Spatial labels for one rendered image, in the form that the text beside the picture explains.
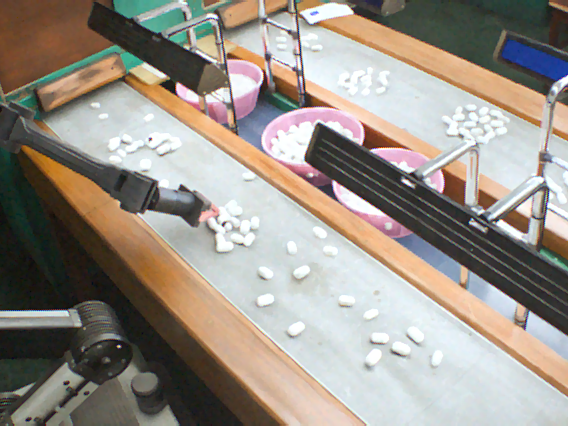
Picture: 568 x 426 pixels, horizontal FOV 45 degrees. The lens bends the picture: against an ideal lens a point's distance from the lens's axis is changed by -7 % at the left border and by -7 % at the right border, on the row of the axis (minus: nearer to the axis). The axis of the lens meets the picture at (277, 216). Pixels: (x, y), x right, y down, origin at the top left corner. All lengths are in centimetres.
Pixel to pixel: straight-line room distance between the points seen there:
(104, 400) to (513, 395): 95
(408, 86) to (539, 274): 121
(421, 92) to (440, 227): 104
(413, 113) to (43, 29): 112
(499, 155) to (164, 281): 90
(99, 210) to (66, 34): 69
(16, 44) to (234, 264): 102
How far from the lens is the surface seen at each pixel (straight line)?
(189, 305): 151
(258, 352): 140
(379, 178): 123
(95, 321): 151
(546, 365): 138
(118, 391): 178
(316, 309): 149
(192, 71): 164
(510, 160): 189
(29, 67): 229
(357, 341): 143
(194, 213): 165
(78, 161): 162
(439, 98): 213
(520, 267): 108
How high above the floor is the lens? 183
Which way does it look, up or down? 39 degrees down
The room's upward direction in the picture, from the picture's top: 8 degrees counter-clockwise
